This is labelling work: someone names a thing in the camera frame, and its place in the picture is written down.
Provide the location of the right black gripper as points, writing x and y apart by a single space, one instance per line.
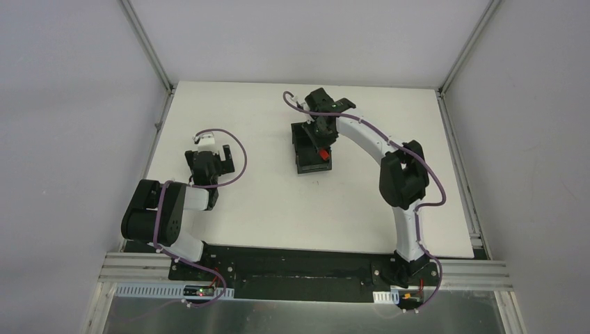
322 131

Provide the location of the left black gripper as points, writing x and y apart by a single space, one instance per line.
211 163

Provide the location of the red handled screwdriver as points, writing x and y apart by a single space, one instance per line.
324 154

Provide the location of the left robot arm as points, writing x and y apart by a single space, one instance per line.
156 212

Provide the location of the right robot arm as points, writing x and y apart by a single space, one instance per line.
402 180

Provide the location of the black plastic bin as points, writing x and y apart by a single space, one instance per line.
307 159

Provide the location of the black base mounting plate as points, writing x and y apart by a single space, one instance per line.
305 275

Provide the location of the left controller board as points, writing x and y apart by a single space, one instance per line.
198 291

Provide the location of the controller board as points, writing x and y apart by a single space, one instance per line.
411 300
198 291

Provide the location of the right controller board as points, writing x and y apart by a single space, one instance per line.
411 300

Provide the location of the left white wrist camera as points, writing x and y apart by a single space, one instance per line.
205 142

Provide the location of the aluminium front rail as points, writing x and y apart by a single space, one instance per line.
475 275

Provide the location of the left white cable duct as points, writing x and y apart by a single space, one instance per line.
165 291

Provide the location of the white cable duct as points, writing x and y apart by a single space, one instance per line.
386 297
165 291

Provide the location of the left aluminium frame post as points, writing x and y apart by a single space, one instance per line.
146 44

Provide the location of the aluminium frame post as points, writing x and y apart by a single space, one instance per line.
482 23
146 44

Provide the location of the right white cable duct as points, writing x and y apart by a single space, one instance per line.
386 297

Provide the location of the right aluminium frame post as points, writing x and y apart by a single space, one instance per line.
482 23

